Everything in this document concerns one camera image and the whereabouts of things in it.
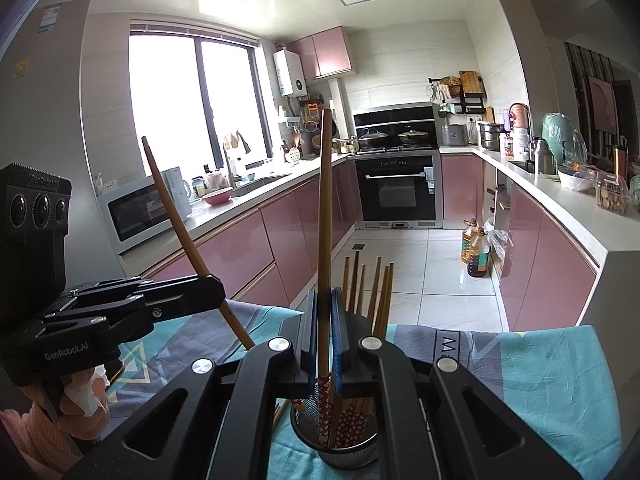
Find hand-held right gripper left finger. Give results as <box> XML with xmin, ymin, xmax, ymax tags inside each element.
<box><xmin>62</xmin><ymin>290</ymin><xmax>321</xmax><ymax>480</ymax></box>

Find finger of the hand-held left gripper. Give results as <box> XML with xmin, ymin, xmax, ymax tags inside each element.
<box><xmin>69</xmin><ymin>274</ymin><xmax>214</xmax><ymax>304</ymax></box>
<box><xmin>45</xmin><ymin>279</ymin><xmax>227</xmax><ymax>337</ymax></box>

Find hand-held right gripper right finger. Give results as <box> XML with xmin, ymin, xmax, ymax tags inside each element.
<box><xmin>330</xmin><ymin>291</ymin><xmax>583</xmax><ymax>480</ymax></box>

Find bunch of wooden chopsticks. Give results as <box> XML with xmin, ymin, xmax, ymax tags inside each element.
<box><xmin>272</xmin><ymin>251</ymin><xmax>396</xmax><ymax>451</ymax></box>

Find floral-tipped wooden chopstick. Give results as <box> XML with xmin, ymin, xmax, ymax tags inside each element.
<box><xmin>141</xmin><ymin>136</ymin><xmax>257</xmax><ymax>352</ymax></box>
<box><xmin>316</xmin><ymin>108</ymin><xmax>335</xmax><ymax>448</ymax></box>

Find black mesh utensil holder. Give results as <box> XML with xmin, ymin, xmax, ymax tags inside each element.
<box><xmin>289</xmin><ymin>392</ymin><xmax>381</xmax><ymax>471</ymax></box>

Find person's left forearm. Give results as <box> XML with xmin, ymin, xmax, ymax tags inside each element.
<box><xmin>0</xmin><ymin>402</ymin><xmax>68</xmax><ymax>473</ymax></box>

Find person's left hand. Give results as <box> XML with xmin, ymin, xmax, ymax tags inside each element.
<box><xmin>30</xmin><ymin>366</ymin><xmax>109</xmax><ymax>437</ymax></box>

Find white microwave oven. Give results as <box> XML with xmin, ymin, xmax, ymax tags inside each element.
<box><xmin>96</xmin><ymin>175</ymin><xmax>193</xmax><ymax>257</ymax></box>

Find pink kitchen cabinets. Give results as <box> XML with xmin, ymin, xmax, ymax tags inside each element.
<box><xmin>120</xmin><ymin>152</ymin><xmax>601</xmax><ymax>333</ymax></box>

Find white water pitcher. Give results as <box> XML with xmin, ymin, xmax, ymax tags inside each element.
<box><xmin>162</xmin><ymin>166</ymin><xmax>194</xmax><ymax>221</ymax></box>

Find pink bowl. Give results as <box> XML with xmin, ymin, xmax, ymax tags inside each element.
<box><xmin>202</xmin><ymin>187</ymin><xmax>235</xmax><ymax>207</ymax></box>

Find white tissue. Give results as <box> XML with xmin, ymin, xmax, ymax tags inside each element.
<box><xmin>65</xmin><ymin>365</ymin><xmax>109</xmax><ymax>416</ymax></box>

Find grey refrigerator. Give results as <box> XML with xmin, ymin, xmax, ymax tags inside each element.
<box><xmin>0</xmin><ymin>0</ymin><xmax>97</xmax><ymax>281</ymax></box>

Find cooking oil bottle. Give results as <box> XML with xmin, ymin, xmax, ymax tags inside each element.
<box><xmin>461</xmin><ymin>218</ymin><xmax>484</xmax><ymax>266</ymax></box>
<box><xmin>467</xmin><ymin>227</ymin><xmax>492</xmax><ymax>279</ymax></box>

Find black built-in oven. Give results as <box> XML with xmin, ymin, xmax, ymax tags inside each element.
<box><xmin>355</xmin><ymin>153</ymin><xmax>441</xmax><ymax>224</ymax></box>

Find kitchen window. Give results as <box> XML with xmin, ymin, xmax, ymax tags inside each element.
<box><xmin>129</xmin><ymin>32</ymin><xmax>274</xmax><ymax>196</ymax></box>

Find white plastic bag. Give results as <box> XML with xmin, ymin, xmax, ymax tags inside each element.
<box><xmin>484</xmin><ymin>227</ymin><xmax>511</xmax><ymax>266</ymax></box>

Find teal grey printed tablecloth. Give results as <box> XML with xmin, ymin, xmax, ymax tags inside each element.
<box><xmin>107</xmin><ymin>300</ymin><xmax>623</xmax><ymax>480</ymax></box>

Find black lidded wok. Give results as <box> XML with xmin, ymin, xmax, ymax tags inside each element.
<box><xmin>357</xmin><ymin>128</ymin><xmax>390</xmax><ymax>150</ymax></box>
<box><xmin>397</xmin><ymin>129</ymin><xmax>430</xmax><ymax>149</ymax></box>

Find black range hood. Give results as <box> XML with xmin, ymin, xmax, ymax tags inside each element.
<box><xmin>353</xmin><ymin>106</ymin><xmax>435</xmax><ymax>139</ymax></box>

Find silver rice cooker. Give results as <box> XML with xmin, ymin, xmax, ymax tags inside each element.
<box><xmin>441</xmin><ymin>124</ymin><xmax>470</xmax><ymax>147</ymax></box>

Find white water heater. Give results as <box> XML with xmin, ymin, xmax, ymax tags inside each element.
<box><xmin>273</xmin><ymin>50</ymin><xmax>307</xmax><ymax>97</ymax></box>

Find steel steamer pot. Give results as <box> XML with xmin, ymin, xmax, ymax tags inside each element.
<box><xmin>478</xmin><ymin>121</ymin><xmax>504</xmax><ymax>152</ymax></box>

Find pink white kettle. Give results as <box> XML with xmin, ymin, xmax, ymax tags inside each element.
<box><xmin>506</xmin><ymin>103</ymin><xmax>532</xmax><ymax>160</ymax></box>

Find steel thermos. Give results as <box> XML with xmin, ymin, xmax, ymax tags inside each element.
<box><xmin>530</xmin><ymin>136</ymin><xmax>557</xmax><ymax>176</ymax></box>

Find white bowl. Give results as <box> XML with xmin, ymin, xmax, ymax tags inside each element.
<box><xmin>557</xmin><ymin>167</ymin><xmax>596</xmax><ymax>194</ymax></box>

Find pale green appliance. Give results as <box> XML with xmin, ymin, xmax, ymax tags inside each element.
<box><xmin>542</xmin><ymin>112</ymin><xmax>587</xmax><ymax>167</ymax></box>

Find clear food container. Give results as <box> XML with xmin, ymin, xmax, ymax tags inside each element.
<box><xmin>595</xmin><ymin>174</ymin><xmax>629</xmax><ymax>214</ymax></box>

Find copper tumbler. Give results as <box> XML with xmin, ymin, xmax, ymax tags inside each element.
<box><xmin>606</xmin><ymin>143</ymin><xmax>629</xmax><ymax>183</ymax></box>

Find black wall rack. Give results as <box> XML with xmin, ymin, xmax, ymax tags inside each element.
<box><xmin>428</xmin><ymin>71</ymin><xmax>487</xmax><ymax>115</ymax></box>

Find pink wall cabinet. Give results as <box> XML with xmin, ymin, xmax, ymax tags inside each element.
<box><xmin>287</xmin><ymin>26</ymin><xmax>354</xmax><ymax>81</ymax></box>

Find framed wall picture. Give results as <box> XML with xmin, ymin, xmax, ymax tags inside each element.
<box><xmin>586</xmin><ymin>75</ymin><xmax>620</xmax><ymax>134</ymax></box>

